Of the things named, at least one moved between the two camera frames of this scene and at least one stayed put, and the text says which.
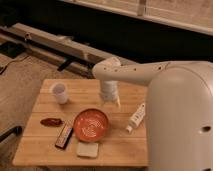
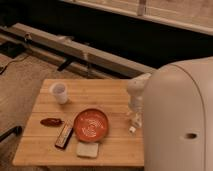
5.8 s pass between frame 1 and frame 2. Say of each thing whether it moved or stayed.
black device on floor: stayed
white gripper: moved
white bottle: stayed
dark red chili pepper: stayed
